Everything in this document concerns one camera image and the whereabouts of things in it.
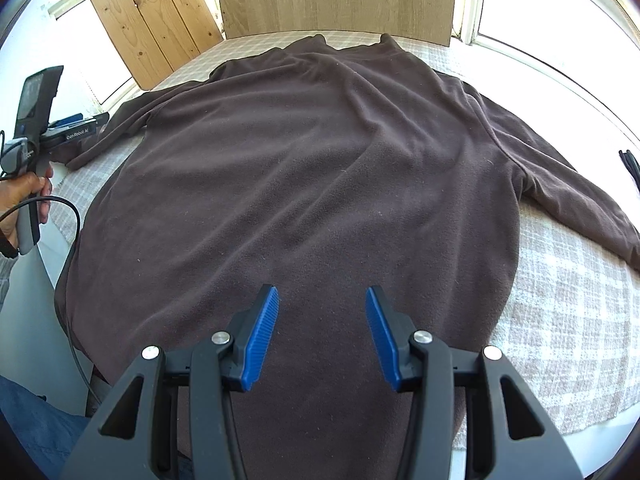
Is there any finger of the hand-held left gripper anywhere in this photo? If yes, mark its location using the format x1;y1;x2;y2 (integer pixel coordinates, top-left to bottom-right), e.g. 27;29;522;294
49;112;111;132

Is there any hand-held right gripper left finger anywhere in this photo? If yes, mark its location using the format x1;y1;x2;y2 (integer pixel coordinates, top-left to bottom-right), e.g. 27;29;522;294
60;284;280;480

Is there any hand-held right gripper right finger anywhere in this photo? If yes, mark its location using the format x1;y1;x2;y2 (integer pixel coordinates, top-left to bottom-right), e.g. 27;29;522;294
365;286;583;480

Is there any brown fleece sweater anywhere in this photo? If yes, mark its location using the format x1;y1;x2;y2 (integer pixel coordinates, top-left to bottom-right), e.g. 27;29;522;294
54;33;640;480

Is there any person's left hand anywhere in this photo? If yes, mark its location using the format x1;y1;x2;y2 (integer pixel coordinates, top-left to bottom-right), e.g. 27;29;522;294
0;165;55;248

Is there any pine plank board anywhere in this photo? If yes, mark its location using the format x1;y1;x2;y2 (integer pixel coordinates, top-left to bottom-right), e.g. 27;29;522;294
78;0;224;90

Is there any pink plaid blanket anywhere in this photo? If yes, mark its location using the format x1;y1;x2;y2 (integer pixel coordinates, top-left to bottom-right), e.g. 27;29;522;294
50;27;640;436

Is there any person's leg in jeans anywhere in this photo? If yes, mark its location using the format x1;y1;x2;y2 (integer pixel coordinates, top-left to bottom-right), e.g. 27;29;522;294
0;375;196;480

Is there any black folded garment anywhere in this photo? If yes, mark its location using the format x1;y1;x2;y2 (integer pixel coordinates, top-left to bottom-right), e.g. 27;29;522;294
618;149;640;181

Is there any black cable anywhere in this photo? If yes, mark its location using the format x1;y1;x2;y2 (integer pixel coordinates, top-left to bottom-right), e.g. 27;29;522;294
0;196;118;416

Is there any white window frame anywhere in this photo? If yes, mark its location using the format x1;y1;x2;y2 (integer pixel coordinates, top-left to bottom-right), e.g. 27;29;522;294
45;0;640;136

